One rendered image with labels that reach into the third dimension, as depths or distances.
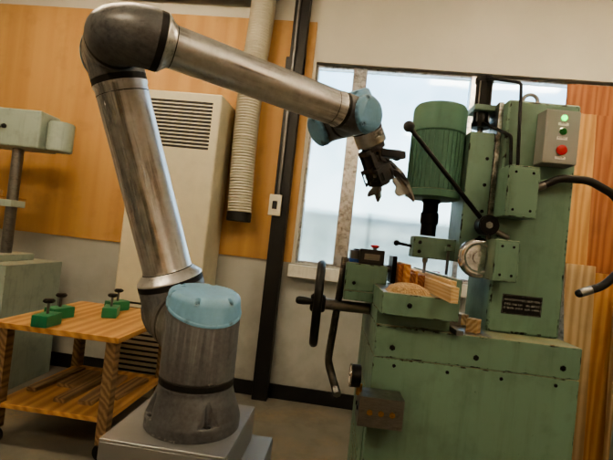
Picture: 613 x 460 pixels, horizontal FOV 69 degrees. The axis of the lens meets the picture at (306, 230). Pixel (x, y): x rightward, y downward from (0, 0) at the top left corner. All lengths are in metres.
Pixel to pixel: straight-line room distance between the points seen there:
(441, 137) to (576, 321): 1.57
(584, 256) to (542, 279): 1.40
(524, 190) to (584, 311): 1.45
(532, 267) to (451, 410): 0.49
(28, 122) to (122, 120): 2.03
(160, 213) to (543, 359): 1.09
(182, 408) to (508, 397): 0.91
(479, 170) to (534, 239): 0.27
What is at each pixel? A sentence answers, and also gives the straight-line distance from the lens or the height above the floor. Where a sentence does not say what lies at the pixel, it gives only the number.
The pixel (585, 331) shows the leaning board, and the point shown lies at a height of 0.70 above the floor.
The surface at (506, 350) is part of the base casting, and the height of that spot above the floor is 0.77.
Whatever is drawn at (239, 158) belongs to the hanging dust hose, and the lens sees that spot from 2.74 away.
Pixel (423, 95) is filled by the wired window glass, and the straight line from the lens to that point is 3.05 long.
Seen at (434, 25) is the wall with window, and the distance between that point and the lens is 3.15.
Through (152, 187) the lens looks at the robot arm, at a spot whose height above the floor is 1.09.
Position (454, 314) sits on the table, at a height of 0.86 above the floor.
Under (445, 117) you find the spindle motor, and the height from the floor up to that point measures 1.45.
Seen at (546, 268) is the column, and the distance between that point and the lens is 1.54.
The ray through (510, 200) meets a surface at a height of 1.20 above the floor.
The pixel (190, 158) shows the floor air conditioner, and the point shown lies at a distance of 2.71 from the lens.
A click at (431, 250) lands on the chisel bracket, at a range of 1.50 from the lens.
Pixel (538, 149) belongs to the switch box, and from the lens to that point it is 1.52.
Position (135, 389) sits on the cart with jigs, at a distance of 2.49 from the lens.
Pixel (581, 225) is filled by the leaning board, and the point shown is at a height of 1.26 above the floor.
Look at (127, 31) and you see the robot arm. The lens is 0.94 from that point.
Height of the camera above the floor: 1.02
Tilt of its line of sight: 1 degrees up
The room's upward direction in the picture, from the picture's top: 6 degrees clockwise
